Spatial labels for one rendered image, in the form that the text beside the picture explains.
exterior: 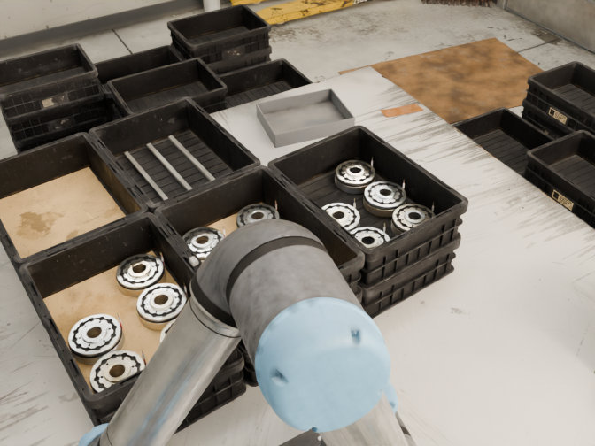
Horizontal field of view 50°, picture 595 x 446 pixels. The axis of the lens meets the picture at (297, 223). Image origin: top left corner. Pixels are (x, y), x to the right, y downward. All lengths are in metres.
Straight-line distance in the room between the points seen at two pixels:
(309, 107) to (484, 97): 1.71
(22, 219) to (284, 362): 1.24
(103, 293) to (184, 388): 0.71
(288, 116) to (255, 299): 1.61
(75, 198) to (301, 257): 1.18
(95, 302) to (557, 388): 0.99
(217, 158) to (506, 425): 0.98
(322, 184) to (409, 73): 2.32
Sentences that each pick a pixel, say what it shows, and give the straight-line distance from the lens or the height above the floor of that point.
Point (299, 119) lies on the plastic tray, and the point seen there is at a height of 0.70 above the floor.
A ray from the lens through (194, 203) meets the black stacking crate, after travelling 1.50.
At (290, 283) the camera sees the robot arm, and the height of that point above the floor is 1.43.
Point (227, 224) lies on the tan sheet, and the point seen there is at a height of 0.83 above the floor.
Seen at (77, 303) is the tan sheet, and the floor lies 0.83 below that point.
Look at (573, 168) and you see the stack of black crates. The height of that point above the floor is 0.38.
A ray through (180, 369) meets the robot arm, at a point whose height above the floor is 1.25.
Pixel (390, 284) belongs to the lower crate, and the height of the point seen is 0.80.
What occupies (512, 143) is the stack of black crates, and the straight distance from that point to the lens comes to 2.92.
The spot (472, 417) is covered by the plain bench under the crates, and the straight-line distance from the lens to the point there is 1.40.
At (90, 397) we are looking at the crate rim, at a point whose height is 0.93.
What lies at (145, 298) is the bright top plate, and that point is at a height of 0.86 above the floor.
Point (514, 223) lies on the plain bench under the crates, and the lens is 1.82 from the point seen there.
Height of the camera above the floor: 1.86
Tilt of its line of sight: 42 degrees down
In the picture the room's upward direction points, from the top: 1 degrees counter-clockwise
